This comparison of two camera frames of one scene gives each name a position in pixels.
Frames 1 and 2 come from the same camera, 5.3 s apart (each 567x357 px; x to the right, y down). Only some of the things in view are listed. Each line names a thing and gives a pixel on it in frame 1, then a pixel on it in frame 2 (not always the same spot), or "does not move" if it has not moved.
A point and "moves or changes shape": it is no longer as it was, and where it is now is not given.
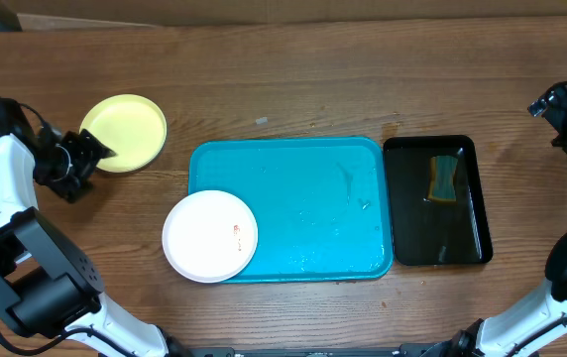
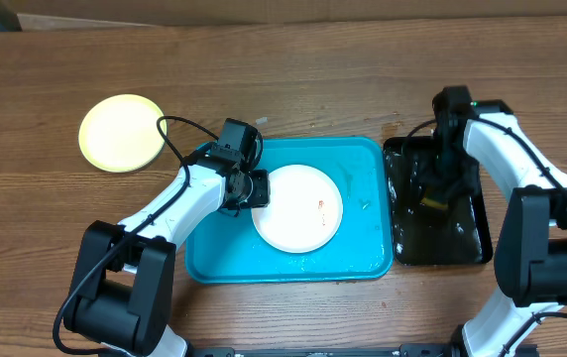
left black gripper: x=95 y=152 -> x=262 y=198
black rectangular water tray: x=429 y=232 does not move
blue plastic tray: x=322 y=205 does not move
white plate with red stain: x=209 y=236 -> x=305 y=209
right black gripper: x=562 y=112 -> x=444 y=180
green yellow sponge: x=442 y=170 moves or changes shape
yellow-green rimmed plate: x=131 y=127 does not move
